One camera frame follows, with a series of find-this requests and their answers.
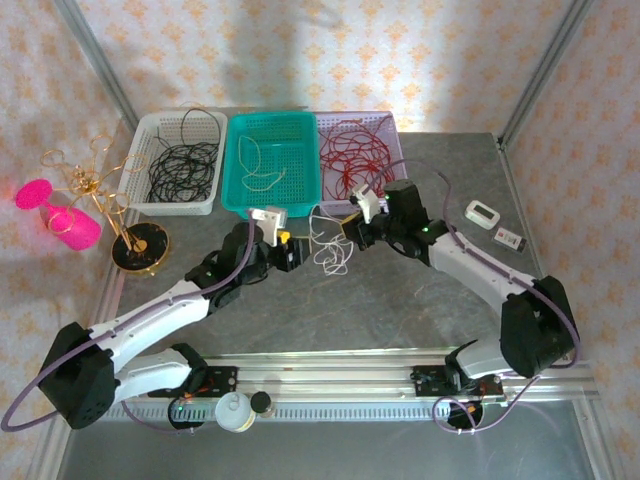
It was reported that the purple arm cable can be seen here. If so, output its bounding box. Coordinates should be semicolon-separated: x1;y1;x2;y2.
0;214;259;436
367;158;584;437

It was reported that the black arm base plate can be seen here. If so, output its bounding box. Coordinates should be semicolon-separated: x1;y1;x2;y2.
149;364;239;401
412;363;505;401

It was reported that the white round jar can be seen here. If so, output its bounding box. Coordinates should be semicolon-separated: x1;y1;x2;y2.
214;391;256;434

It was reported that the red cable bundle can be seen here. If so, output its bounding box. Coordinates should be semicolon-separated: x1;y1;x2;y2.
319;117;404;199

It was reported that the teal plastic basket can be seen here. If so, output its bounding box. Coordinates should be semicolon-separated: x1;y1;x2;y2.
222;110;322;220

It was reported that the black round cable port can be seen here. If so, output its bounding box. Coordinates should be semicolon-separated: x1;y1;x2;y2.
433;397;484;434
167;397;209;432

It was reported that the gold wire tree stand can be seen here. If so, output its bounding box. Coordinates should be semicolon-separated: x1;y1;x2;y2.
39;133;171;280

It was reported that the thin white cable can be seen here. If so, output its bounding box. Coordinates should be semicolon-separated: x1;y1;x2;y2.
312;238;355;279
237;133;287;194
307;203;351;251

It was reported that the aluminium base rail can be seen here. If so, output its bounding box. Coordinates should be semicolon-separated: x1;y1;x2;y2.
199;343;599;404

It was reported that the aluminium frame bar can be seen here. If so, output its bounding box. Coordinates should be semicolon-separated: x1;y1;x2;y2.
569;399;619;480
32;424;76;480

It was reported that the lilac plastic basket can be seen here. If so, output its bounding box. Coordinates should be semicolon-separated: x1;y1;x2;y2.
314;110;413;217

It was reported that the grey slotted cable duct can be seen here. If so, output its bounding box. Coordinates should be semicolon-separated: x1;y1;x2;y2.
119;399;454;422

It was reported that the small black red card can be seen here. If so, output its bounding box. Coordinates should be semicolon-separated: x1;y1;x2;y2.
494;227;529;253

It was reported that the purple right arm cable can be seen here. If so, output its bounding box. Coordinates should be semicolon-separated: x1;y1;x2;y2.
367;158;584;437

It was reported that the aluminium frame post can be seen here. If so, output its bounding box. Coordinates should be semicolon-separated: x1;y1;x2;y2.
52;0;139;131
499;0;596;146

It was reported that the pink wine glass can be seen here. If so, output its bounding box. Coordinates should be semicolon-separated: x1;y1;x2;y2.
14;179;104;253

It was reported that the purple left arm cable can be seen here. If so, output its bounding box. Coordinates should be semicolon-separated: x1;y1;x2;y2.
0;214;259;436

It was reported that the white digital timer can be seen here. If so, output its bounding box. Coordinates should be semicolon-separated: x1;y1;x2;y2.
464;199;501;230

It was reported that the black cable bundle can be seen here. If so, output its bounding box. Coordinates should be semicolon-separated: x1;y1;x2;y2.
148;104;224;204

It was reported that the aluminium side rail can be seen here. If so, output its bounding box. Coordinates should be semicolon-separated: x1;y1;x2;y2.
92;269;126;331

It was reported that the white plastic basket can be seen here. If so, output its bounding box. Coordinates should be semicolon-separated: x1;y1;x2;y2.
117;110;230;217

